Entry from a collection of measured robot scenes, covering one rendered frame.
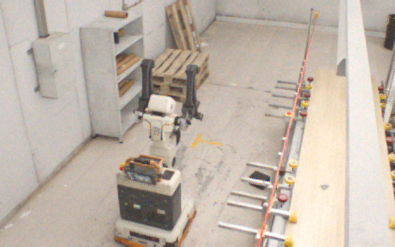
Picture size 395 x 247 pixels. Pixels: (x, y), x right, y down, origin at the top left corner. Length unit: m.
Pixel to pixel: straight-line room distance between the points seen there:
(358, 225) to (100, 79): 4.79
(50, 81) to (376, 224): 4.08
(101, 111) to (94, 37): 1.00
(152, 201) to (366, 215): 3.04
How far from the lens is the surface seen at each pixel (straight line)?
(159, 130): 3.71
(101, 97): 5.50
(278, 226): 3.51
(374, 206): 0.86
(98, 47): 5.24
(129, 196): 3.83
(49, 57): 4.49
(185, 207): 4.15
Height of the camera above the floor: 2.98
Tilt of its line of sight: 29 degrees down
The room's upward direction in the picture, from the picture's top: 1 degrees clockwise
